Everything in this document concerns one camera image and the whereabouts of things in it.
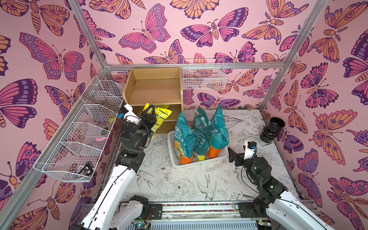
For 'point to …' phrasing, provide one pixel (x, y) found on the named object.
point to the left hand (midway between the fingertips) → (157, 104)
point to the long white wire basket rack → (74, 155)
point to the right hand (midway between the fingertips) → (235, 147)
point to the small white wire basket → (204, 74)
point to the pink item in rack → (101, 139)
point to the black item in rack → (88, 165)
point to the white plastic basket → (175, 160)
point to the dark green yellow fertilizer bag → (201, 124)
